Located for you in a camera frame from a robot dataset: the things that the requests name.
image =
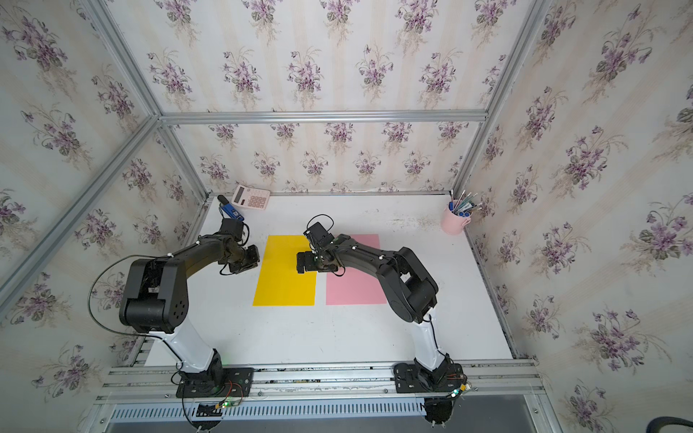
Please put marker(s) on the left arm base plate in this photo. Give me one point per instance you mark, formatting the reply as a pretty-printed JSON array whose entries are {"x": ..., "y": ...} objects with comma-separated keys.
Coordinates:
[{"x": 229, "y": 382}]

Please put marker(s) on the pens in cup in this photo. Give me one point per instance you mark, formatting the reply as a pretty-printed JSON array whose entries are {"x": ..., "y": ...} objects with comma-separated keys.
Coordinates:
[{"x": 463, "y": 205}]

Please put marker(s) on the pink rectangular paper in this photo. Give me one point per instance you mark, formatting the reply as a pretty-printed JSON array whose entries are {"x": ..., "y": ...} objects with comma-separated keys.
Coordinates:
[{"x": 354, "y": 288}]

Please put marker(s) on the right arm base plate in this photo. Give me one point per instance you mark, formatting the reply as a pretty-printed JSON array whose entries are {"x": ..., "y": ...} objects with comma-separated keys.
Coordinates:
[{"x": 415, "y": 378}]

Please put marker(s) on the pink pen cup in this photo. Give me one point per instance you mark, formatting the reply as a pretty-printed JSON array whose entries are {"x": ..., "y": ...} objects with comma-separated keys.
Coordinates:
[{"x": 453, "y": 223}]

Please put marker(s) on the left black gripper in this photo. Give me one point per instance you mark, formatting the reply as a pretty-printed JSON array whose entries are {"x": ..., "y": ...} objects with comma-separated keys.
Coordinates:
[{"x": 253, "y": 261}]

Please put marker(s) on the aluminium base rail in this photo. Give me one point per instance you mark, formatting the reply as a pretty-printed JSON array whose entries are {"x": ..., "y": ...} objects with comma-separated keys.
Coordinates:
[{"x": 283, "y": 382}]

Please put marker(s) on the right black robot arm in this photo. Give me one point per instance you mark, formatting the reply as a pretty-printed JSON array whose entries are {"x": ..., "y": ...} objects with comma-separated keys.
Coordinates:
[{"x": 410, "y": 291}]

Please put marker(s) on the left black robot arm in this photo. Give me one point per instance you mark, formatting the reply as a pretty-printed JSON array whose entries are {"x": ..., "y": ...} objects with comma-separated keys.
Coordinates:
[{"x": 155, "y": 299}]

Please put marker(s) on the yellow rectangular paper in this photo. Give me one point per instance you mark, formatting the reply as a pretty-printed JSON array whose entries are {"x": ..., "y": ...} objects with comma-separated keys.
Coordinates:
[{"x": 279, "y": 283}]

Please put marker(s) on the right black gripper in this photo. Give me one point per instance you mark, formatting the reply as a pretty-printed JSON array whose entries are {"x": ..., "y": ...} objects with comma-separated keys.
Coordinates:
[{"x": 308, "y": 265}]

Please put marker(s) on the pink calculator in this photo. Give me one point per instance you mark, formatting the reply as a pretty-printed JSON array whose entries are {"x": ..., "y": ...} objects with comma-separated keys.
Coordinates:
[{"x": 250, "y": 198}]

